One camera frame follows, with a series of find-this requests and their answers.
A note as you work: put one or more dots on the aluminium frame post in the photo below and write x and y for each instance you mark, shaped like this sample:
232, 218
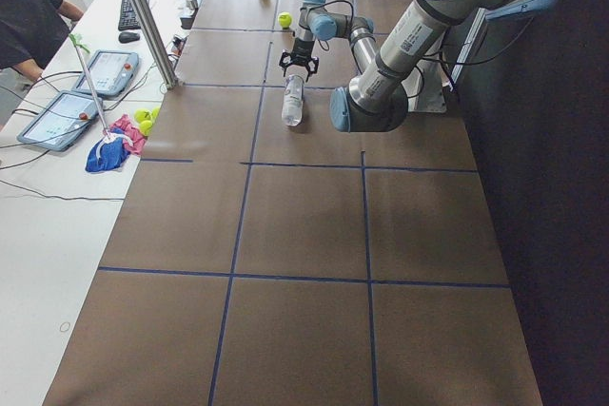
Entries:
155, 43

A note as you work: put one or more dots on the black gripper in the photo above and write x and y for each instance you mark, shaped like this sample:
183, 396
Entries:
302, 48

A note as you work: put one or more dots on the teach pendant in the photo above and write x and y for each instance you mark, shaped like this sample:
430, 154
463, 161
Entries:
61, 122
111, 71

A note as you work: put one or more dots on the spare yellow tennis ball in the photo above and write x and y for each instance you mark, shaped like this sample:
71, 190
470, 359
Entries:
145, 127

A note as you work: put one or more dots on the black computer mouse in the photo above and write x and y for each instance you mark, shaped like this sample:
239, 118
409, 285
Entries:
127, 36

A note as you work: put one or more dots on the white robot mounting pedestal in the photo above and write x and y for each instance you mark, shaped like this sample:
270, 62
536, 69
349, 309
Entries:
427, 92

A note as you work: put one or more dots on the lower teach pendant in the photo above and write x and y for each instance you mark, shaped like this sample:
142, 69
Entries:
61, 122

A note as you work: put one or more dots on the blue cloth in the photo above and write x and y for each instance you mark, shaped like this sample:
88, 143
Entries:
106, 157

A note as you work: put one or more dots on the clear tennis ball can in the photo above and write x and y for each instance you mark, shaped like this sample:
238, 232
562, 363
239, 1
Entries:
292, 109

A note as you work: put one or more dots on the upper teach pendant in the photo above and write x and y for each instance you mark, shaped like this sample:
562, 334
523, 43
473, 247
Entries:
111, 71

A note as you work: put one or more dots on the small metal cup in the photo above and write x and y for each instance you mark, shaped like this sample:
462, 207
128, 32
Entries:
192, 4

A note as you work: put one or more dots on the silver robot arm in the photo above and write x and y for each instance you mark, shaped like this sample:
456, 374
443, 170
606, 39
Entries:
375, 100

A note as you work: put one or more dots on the black keyboard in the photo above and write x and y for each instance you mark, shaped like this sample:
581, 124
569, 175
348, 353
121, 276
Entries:
128, 19

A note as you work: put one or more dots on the person in black shirt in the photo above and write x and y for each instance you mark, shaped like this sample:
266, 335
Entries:
32, 31

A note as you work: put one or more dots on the pink cloth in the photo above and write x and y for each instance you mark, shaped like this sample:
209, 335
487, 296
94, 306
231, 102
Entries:
126, 126

